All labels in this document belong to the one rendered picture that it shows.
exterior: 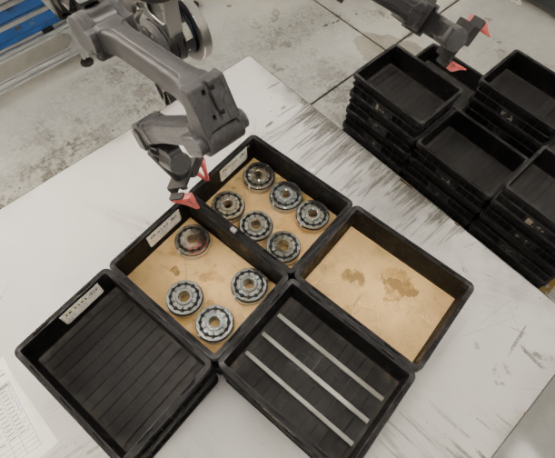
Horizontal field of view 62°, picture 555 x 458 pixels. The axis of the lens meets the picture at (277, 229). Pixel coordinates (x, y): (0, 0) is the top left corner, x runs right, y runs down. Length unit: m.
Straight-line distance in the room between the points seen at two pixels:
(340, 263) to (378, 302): 0.16
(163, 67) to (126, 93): 2.16
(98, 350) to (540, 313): 1.33
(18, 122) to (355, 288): 2.29
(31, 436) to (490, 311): 1.39
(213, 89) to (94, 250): 0.95
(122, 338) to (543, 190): 1.73
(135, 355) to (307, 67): 2.22
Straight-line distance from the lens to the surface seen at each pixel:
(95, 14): 1.07
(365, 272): 1.38
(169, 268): 1.38
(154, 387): 1.30
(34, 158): 2.87
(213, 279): 1.35
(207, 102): 0.79
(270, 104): 1.88
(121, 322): 1.36
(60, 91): 3.15
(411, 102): 2.29
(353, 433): 1.27
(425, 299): 1.40
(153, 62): 0.88
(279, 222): 1.42
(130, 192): 1.70
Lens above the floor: 2.08
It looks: 62 degrees down
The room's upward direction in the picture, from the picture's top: 3 degrees clockwise
